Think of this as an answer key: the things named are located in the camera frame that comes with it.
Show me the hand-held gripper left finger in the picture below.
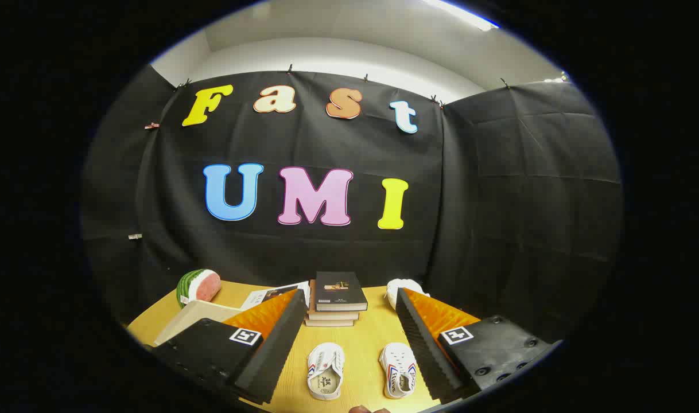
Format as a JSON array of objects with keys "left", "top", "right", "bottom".
[{"left": 149, "top": 289, "right": 309, "bottom": 406}]

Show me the white and black cover book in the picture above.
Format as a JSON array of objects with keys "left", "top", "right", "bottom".
[{"left": 240, "top": 281, "right": 311, "bottom": 310}]

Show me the white canvas shoe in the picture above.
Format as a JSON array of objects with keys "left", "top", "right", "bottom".
[
  {"left": 379, "top": 342, "right": 417, "bottom": 399},
  {"left": 306, "top": 342, "right": 345, "bottom": 401}
]

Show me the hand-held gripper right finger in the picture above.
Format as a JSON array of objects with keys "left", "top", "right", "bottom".
[{"left": 395, "top": 287, "right": 562, "bottom": 405}]

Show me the black hardcover book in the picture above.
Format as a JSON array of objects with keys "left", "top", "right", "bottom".
[{"left": 314, "top": 271, "right": 368, "bottom": 313}]

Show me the white plush toy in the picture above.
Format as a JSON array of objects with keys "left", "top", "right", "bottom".
[{"left": 386, "top": 279, "right": 430, "bottom": 310}]

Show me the watermelon slice toy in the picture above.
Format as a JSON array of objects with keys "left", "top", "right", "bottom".
[{"left": 176, "top": 269, "right": 222, "bottom": 309}]

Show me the beige fabric storage box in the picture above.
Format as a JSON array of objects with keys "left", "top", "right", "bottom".
[{"left": 153, "top": 299, "right": 244, "bottom": 346}]

